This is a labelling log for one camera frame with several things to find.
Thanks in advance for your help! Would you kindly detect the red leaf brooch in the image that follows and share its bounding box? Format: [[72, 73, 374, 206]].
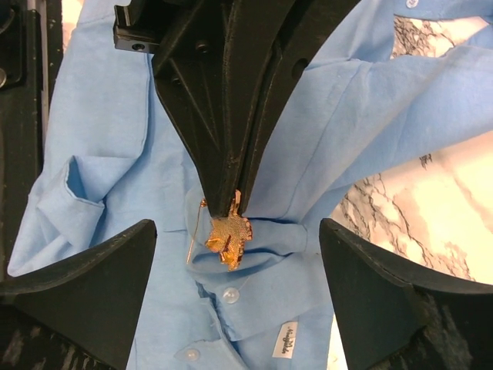
[[185, 186, 253, 271]]

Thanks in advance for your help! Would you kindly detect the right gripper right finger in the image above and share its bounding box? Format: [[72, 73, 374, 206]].
[[320, 219, 492, 369]]

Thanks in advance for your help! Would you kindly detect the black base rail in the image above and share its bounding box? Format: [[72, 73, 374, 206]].
[[1, 1, 63, 280]]

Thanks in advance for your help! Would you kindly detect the blue shirt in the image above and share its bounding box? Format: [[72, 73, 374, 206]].
[[8, 1, 492, 369]]

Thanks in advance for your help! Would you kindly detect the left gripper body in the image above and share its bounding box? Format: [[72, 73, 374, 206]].
[[112, 0, 196, 54]]

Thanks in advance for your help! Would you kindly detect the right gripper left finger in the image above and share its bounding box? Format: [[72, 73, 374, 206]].
[[1, 220, 157, 369]]

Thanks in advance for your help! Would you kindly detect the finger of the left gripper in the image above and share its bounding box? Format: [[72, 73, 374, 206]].
[[153, 1, 285, 217], [236, 1, 357, 213]]

